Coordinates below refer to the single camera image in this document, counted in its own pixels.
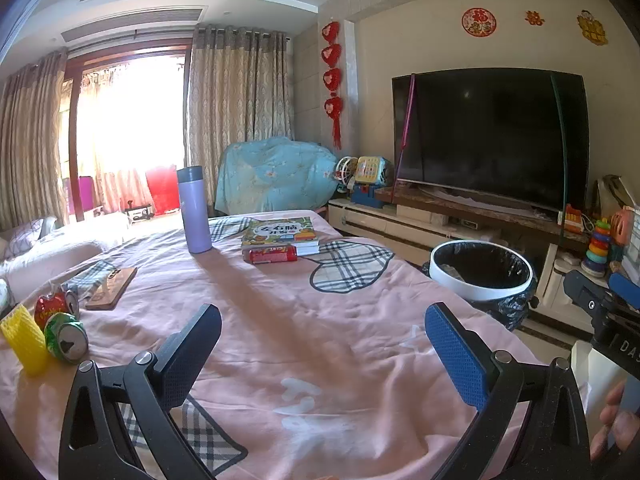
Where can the red hanging heart decoration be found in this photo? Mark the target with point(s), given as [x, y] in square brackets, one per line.
[332, 75]

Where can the crushed green can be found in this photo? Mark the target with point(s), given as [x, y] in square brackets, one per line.
[67, 340]

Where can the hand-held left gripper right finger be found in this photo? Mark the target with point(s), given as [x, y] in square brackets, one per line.
[455, 355]

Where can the ceiling air vent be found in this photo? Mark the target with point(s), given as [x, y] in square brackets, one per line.
[132, 25]

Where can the magenta panel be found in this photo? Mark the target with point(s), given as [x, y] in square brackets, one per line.
[86, 199]

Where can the white bin with black bag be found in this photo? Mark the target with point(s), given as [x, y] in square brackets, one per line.
[500, 292]

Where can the green hula hoop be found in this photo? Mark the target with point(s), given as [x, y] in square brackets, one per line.
[562, 150]

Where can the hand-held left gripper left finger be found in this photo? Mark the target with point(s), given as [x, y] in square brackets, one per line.
[181, 375]

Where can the person's right hand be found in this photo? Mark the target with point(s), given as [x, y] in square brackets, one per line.
[612, 435]

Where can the sheer window curtain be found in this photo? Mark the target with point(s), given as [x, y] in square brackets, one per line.
[125, 135]

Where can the children's picture book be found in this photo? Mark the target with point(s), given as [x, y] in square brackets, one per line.
[280, 232]

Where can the light blue floral quilt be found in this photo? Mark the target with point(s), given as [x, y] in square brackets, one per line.
[270, 175]

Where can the crushed red can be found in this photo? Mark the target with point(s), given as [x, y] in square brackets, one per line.
[52, 307]

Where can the red candy tube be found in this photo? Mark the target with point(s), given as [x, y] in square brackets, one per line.
[272, 255]

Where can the wooden board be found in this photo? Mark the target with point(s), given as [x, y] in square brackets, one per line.
[112, 287]

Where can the white cage ball toy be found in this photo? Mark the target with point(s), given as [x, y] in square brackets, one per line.
[345, 175]

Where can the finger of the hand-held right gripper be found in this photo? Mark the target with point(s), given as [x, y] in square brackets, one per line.
[627, 289]
[587, 295]

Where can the orange plastic toy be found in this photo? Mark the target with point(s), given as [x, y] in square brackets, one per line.
[624, 227]

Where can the round red wall sticker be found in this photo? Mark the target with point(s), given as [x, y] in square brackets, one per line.
[479, 22]

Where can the pink hula hoop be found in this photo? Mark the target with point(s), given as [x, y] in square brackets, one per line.
[406, 130]

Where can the yellow red wall sticker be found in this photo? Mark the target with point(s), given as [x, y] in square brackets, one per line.
[592, 26]

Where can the yellow foam fruit net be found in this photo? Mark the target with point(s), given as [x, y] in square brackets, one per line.
[24, 342]

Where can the black television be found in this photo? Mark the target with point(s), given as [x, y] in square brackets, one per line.
[490, 135]

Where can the red cloth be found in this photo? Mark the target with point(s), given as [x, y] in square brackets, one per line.
[162, 190]

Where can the small red wall sticker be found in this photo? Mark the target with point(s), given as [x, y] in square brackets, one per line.
[534, 18]

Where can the purple thermos bottle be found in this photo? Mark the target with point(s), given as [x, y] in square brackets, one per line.
[195, 210]

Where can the colourful activity cube toy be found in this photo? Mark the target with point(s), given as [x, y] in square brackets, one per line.
[372, 172]

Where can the small toy piano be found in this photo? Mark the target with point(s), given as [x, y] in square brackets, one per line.
[572, 219]

